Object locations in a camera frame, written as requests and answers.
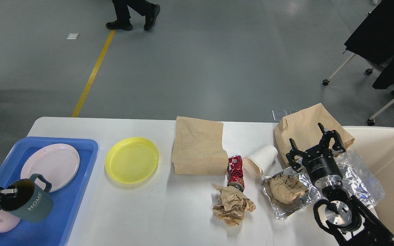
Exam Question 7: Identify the crushed red soda can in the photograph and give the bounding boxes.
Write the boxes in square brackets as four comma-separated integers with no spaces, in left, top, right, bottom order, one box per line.
[227,155,245,192]

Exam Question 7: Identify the crumpled aluminium foil sheet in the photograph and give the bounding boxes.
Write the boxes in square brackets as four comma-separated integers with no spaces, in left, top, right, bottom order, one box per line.
[335,149,385,209]

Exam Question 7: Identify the clear plastic piece on floor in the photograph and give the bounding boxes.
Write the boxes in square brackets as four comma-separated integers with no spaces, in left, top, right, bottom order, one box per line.
[272,110,298,122]

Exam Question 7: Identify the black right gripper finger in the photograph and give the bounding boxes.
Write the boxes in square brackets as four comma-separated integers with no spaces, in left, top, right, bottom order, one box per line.
[317,123,346,158]
[286,138,307,173]

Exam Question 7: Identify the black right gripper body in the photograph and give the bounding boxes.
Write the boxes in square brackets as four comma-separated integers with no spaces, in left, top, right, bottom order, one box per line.
[302,145,343,189]

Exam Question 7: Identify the walking person's legs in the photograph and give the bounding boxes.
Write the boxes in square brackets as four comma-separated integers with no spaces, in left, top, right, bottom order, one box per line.
[106,0,161,32]

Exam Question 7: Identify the white paper cup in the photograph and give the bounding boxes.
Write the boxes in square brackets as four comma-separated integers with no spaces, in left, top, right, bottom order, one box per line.
[242,145,278,179]

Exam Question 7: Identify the aluminium foil tray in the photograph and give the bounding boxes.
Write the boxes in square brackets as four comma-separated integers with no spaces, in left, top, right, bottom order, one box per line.
[261,167,323,220]

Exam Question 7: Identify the blue plastic tray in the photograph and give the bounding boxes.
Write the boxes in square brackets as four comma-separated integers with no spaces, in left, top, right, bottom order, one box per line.
[0,137,98,246]

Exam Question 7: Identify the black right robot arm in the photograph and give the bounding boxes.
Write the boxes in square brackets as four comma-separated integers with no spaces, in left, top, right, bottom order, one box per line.
[286,123,394,246]

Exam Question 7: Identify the crumpled brown paper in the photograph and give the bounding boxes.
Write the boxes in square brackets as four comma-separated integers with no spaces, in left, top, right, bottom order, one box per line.
[212,184,256,227]

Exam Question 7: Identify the crumpled paper ball in foil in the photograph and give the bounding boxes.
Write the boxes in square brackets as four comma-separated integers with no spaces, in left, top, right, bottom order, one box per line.
[269,174,309,204]

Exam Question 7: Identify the beige plastic bin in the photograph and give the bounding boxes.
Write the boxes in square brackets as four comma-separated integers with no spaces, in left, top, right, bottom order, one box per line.
[344,126,394,234]

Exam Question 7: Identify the pink round plate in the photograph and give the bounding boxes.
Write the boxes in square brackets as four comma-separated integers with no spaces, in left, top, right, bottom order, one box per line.
[20,143,81,192]

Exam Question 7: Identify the yellow plastic plate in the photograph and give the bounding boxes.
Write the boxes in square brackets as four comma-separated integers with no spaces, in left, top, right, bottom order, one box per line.
[105,137,159,184]

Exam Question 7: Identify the brown paper bag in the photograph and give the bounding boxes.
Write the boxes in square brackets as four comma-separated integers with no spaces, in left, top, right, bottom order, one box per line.
[273,103,355,167]
[171,116,228,176]

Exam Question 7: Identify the dark teal mug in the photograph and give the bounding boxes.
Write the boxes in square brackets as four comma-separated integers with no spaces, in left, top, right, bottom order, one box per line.
[1,174,53,223]

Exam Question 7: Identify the black jacket on chair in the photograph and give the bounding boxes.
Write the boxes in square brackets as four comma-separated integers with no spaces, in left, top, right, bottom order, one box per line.
[344,0,394,90]

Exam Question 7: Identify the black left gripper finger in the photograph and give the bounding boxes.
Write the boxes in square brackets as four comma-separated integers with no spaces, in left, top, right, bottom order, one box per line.
[0,187,19,205]

